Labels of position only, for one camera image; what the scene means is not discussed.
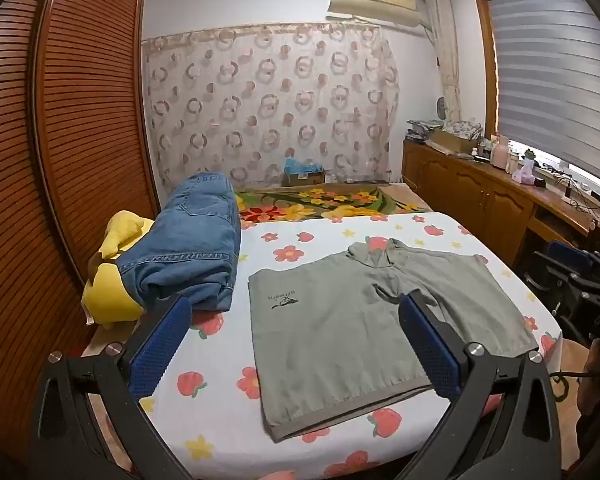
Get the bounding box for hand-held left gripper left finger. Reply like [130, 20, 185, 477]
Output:
[30, 294, 193, 480]

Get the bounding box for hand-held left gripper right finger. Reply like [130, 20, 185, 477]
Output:
[397, 292, 563, 480]

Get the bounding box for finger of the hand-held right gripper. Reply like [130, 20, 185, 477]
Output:
[524, 240, 600, 318]

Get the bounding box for grey garment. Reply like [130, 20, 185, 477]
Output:
[247, 236, 540, 443]

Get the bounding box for white flower print bedsheet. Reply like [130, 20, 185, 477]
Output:
[80, 211, 563, 480]

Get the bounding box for wooden cabinet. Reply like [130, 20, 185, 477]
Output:
[401, 137, 600, 281]

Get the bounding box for blue jeans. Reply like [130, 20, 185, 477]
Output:
[116, 172, 243, 313]

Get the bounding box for pink bottle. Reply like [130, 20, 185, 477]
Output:
[492, 135, 512, 168]

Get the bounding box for open cardboard box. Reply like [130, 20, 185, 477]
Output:
[427, 127, 481, 153]

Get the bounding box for brown floral blanket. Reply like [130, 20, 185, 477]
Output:
[232, 183, 433, 231]

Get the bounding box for grey window blind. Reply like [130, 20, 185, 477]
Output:
[480, 0, 600, 181]

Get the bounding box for stack of papers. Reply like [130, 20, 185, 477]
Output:
[406, 119, 443, 141]

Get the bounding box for small cardboard box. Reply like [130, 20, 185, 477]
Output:
[281, 170, 327, 187]

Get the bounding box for beige window drape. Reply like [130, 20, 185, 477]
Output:
[424, 0, 463, 126]

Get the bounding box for blue plastic bag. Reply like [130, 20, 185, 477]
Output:
[284, 157, 321, 176]

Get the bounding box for wooden louvred wardrobe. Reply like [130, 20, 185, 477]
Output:
[0, 0, 161, 461]

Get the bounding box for wooden window frame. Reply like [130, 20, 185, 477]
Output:
[472, 0, 506, 141]

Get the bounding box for ring pattern curtain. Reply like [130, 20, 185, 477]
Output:
[141, 22, 401, 191]

